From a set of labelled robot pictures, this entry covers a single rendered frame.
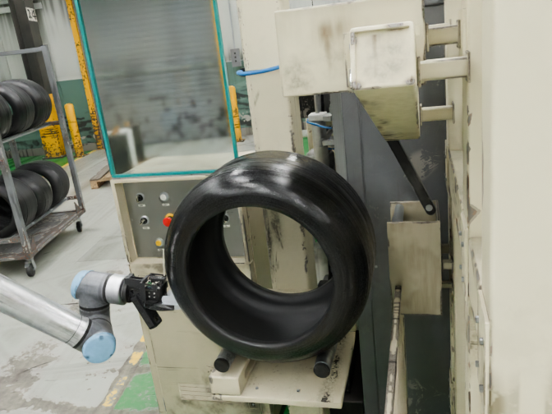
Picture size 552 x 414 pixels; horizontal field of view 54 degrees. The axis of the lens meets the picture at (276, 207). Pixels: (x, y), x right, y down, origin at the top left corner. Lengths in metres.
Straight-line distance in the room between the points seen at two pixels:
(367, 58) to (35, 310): 1.11
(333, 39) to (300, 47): 0.06
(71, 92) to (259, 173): 10.22
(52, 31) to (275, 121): 10.01
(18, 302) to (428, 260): 1.12
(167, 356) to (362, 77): 1.91
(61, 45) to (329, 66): 10.59
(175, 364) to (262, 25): 1.55
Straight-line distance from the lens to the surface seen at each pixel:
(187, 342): 2.45
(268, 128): 1.63
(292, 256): 1.74
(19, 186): 5.13
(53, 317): 1.59
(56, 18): 11.44
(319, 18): 0.94
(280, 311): 1.70
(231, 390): 1.59
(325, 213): 1.28
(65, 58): 11.41
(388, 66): 0.83
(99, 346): 1.62
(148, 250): 2.37
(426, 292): 1.66
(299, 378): 1.62
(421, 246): 1.60
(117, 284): 1.66
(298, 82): 0.96
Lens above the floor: 1.74
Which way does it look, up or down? 17 degrees down
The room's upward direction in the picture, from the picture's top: 7 degrees counter-clockwise
